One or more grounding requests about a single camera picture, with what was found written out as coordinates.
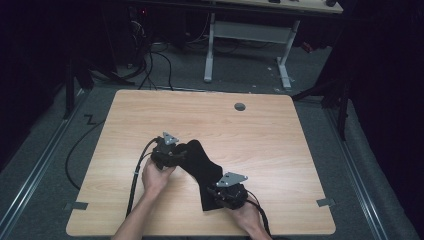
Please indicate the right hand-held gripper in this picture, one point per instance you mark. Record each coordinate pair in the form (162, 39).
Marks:
(230, 191)

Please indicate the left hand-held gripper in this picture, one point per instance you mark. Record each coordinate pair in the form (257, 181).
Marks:
(164, 153)

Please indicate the black sock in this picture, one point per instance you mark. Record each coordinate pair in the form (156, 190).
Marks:
(203, 166)

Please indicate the person's left hand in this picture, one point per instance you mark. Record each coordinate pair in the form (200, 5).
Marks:
(155, 178)

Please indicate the person's right hand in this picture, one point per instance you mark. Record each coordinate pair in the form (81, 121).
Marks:
(248, 216)

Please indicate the grey round table grommet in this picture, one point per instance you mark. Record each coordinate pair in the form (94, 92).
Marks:
(239, 106)

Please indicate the grey tape strip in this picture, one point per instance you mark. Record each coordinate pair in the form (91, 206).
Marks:
(325, 202)
(76, 205)

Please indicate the black metal stand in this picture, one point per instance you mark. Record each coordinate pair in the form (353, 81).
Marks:
(70, 90)
(341, 113)

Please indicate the dark equipment with red light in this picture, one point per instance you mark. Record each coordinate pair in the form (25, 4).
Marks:
(138, 20)

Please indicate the white-framed desk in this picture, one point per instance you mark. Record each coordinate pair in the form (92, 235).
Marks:
(250, 31)

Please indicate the small red object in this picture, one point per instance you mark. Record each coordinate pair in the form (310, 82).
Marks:
(307, 47)

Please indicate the black computer mouse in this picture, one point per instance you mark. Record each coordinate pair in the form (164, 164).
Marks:
(330, 3)

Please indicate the metal floor rail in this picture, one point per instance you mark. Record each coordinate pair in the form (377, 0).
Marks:
(356, 173)
(40, 166)

